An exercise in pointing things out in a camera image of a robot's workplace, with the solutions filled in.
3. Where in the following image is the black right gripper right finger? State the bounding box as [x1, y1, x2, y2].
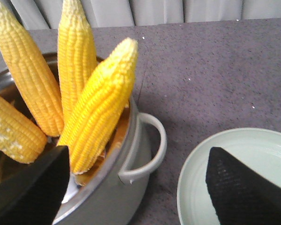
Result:
[205, 147, 281, 225]

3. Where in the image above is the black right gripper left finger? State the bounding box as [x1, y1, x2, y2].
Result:
[0, 146, 70, 225]

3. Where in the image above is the bright yellow corn cob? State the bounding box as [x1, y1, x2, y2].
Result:
[58, 0, 97, 122]
[58, 37, 138, 174]

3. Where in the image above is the pale speckled corn cob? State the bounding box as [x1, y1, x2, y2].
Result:
[0, 96, 47, 164]

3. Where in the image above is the orange-yellow corn cob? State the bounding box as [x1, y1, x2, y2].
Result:
[0, 1, 64, 137]

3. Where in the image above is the bright yellow upright corn cob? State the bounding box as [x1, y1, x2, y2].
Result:
[58, 0, 97, 122]

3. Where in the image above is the mint green plate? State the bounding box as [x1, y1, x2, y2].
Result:
[177, 127, 281, 225]

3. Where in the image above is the pale green electric cooking pot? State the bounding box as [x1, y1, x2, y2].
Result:
[0, 52, 167, 225]

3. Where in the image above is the grey pleated curtain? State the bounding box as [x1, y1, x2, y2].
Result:
[3, 0, 281, 30]

